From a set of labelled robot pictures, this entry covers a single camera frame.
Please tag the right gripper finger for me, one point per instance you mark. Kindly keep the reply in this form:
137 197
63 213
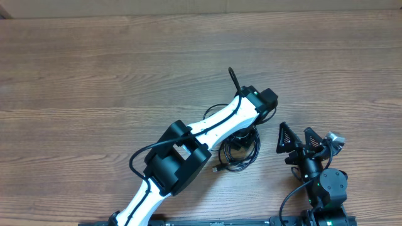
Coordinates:
288 141
313 140

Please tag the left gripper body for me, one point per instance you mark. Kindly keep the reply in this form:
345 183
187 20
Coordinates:
243 138

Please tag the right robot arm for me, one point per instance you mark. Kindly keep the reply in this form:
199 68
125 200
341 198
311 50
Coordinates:
326 187

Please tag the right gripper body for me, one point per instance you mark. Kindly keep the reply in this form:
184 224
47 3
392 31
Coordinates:
301 155

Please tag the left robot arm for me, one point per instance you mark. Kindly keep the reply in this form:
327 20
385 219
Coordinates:
174 161

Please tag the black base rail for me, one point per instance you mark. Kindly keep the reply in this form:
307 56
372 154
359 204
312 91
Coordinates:
216 223

